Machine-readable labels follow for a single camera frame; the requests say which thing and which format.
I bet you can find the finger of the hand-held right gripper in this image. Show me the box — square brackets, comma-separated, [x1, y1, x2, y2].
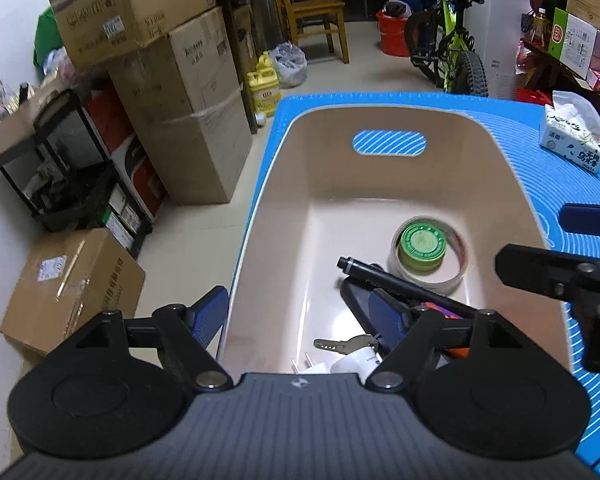
[559, 203, 600, 234]
[495, 244, 600, 306]

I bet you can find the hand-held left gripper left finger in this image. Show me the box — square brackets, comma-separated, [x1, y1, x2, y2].
[75, 286, 231, 392]

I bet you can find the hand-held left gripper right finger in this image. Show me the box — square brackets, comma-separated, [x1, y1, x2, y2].
[365, 288, 523, 392]

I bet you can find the black marker pen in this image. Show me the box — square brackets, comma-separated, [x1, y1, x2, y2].
[336, 255, 479, 319]

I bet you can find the orange toy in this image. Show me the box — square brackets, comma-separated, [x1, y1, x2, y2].
[420, 301, 477, 357]

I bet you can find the white plug adapter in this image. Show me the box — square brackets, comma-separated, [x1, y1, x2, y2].
[291, 347, 384, 377]

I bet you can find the metal key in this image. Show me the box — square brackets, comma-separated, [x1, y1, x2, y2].
[313, 335, 379, 354]

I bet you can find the tape roll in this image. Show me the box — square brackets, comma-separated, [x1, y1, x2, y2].
[387, 216, 469, 295]

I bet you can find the green round tin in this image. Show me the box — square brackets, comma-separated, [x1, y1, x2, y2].
[398, 223, 449, 274]

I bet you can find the beige plastic basin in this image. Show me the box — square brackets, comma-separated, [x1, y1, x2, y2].
[219, 107, 574, 377]

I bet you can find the blue ribbed mat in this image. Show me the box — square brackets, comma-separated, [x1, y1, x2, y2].
[227, 91, 600, 480]

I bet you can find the tissue pack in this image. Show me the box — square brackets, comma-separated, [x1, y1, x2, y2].
[538, 90, 600, 174]

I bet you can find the green and white carton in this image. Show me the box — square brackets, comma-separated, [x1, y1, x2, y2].
[101, 184, 154, 242]

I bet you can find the flat cardboard box with label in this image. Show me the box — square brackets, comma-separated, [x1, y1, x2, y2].
[0, 228, 147, 359]

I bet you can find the wooden shelf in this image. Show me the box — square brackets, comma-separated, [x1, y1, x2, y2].
[519, 39, 600, 112]

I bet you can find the red and white carton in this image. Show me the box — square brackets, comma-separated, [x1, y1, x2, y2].
[86, 84, 169, 222]

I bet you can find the black metal rack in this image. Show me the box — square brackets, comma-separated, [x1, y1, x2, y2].
[0, 88, 154, 262]

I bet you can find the green and white box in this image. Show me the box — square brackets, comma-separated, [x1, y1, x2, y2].
[549, 7, 599, 72]

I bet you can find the plastic bottle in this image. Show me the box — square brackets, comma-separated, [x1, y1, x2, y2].
[532, 7, 552, 52]

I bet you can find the tall cardboard box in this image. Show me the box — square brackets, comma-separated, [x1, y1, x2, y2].
[108, 6, 254, 207]

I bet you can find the white refrigerator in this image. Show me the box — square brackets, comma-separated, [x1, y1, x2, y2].
[459, 0, 544, 102]

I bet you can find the green bicycle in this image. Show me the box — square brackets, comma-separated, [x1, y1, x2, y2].
[405, 0, 490, 99]

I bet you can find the yellow plastic jug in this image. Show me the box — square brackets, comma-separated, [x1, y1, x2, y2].
[245, 51, 281, 119]

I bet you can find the white plastic bag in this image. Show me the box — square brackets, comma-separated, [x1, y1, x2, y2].
[269, 42, 309, 89]

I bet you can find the red bucket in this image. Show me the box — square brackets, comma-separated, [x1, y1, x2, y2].
[376, 0, 422, 58]

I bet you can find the open small cardboard box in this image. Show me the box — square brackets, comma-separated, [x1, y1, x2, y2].
[0, 76, 69, 157]

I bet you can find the wooden chair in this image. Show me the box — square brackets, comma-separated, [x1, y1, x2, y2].
[261, 0, 351, 65]

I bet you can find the printed cardboard box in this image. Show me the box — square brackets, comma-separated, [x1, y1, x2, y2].
[39, 0, 217, 69]

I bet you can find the green bag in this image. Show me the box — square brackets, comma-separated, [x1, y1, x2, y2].
[33, 5, 64, 68]

